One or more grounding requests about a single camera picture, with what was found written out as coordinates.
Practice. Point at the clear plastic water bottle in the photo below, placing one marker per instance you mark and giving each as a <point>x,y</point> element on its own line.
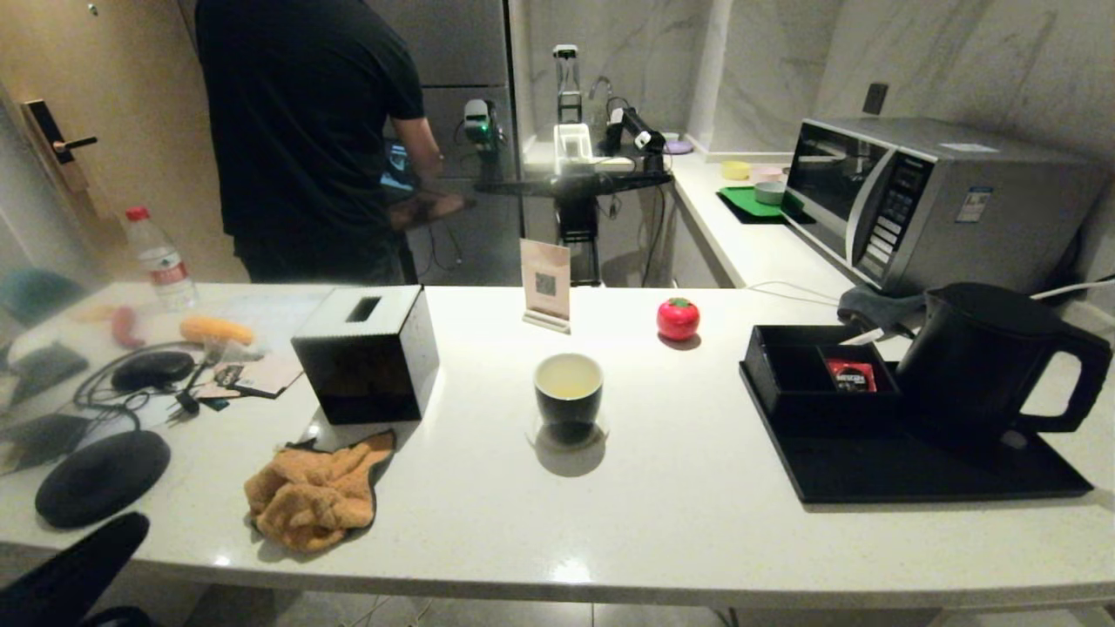
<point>161,266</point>

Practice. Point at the black electric kettle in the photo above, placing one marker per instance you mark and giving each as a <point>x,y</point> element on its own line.
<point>976,366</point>

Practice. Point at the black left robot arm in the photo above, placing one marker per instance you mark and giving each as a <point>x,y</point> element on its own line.
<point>61,583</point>

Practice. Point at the QR code sign stand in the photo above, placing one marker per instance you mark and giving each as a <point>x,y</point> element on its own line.
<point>545,279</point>

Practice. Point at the black ceramic cup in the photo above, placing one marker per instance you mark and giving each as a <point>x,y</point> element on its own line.
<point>568,414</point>

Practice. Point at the red tomato-shaped timer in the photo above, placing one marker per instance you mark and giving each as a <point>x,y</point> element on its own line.
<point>678,320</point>

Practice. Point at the black teleoperation stand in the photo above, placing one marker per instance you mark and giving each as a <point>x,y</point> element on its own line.
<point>575,185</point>

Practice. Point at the brown wooden side table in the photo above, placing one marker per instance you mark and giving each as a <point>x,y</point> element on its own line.
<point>440,207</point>

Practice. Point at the black tissue box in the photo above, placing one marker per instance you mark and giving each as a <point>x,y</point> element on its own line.
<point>366,383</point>

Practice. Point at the open laptop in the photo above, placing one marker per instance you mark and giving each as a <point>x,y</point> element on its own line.
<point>399,170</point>

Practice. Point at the green cutting board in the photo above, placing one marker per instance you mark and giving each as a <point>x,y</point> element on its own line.
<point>742,202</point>

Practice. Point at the chrome kitchen faucet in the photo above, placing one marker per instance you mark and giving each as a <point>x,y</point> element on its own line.
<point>601,91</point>

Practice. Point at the yellow bowl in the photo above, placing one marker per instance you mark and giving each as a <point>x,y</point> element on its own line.
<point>736,170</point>

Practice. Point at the grey-green bowl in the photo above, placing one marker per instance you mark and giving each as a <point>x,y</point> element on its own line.
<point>771,192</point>

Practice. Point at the pink bowl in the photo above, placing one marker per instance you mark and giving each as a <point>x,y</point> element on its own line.
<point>768,172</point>

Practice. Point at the silver refrigerator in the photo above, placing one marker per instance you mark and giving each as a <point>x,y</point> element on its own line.
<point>470,52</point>

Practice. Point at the black compartment organizer box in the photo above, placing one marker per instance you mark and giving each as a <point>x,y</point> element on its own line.
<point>819,409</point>

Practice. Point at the red coffee sachet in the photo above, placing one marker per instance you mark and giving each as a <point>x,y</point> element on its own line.
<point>852,376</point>

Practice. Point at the brown paper packet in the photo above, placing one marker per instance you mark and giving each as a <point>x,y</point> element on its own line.
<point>261,376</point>

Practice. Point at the orange fluffy cloth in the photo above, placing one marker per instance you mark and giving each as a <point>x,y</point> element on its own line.
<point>314,496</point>

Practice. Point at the grey cloth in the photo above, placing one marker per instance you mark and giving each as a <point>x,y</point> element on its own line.
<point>880,306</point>

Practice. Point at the person in black shirt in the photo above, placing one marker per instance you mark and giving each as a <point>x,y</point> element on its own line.
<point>305,113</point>

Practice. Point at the clear plastic wrapper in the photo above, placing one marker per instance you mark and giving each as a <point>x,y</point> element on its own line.
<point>233,351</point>

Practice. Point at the yellow toy corn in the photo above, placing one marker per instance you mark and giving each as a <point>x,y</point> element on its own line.
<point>215,331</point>

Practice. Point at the black power plug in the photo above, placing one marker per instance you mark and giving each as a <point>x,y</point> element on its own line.
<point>185,402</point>

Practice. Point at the black serving tray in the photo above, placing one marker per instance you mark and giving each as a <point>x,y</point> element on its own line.
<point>915,475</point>

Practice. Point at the black computer mouse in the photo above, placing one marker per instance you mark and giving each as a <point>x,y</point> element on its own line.
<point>152,371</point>

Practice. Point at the silver microwave oven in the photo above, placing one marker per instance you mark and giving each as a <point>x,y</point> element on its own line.
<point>958,209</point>

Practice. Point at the red toy chili pepper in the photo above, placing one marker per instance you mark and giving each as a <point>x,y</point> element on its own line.
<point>124,326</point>

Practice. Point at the round black kettle base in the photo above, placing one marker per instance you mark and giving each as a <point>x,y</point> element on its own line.
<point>100,479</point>

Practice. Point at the black pouch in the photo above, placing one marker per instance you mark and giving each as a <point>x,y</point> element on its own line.
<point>48,370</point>

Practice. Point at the teal stool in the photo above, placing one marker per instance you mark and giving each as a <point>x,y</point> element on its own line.
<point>37,292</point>

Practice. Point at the round black base part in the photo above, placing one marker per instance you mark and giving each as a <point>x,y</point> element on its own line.
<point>126,618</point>

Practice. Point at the dark flat device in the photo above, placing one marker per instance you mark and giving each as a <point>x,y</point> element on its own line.
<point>39,440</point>

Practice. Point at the dark wall socket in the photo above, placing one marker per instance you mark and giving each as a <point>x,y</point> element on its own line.
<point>875,97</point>

